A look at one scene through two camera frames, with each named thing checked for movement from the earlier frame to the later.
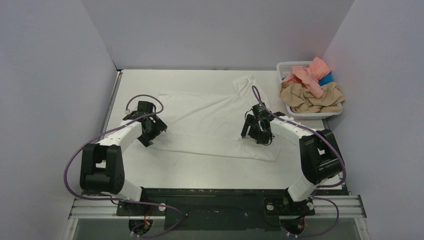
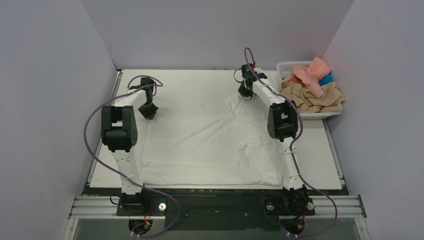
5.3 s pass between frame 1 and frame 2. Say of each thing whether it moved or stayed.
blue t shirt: stayed
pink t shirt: stayed
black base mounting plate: stayed
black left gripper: moved
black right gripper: moved
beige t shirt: stayed
